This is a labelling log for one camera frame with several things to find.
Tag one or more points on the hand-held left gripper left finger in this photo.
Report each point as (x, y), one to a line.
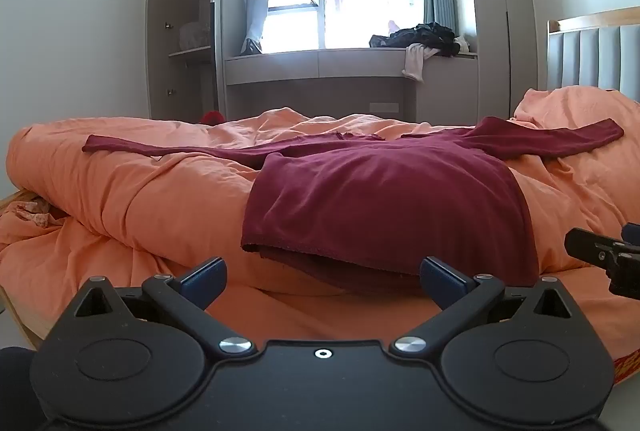
(202, 283)

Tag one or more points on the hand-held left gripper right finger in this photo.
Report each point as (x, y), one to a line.
(442, 283)

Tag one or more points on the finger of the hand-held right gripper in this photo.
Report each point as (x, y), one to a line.
(632, 232)
(587, 246)

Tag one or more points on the maroon long-sleeved sweater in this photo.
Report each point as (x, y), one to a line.
(375, 191)

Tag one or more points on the pile of dark clothes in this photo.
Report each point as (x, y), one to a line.
(420, 36)

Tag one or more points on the red patterned cloth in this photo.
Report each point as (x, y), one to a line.
(627, 368)

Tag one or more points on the orange duvet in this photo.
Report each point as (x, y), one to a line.
(125, 191)

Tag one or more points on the orange bed sheet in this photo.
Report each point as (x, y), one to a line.
(75, 261)

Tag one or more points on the red object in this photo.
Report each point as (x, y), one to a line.
(212, 117)

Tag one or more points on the grey padded wooden headboard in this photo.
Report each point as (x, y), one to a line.
(590, 56)

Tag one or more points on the orange floral cloth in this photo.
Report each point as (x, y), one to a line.
(32, 213)

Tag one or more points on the dark cloth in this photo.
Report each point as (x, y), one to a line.
(15, 386)

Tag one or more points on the white garment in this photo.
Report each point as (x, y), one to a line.
(415, 61)

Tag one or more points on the grey window seat cabinet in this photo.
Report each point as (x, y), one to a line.
(310, 66)

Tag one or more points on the open grey wardrobe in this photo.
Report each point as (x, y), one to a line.
(157, 36)

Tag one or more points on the tall closed grey wardrobe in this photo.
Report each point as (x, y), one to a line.
(495, 11)

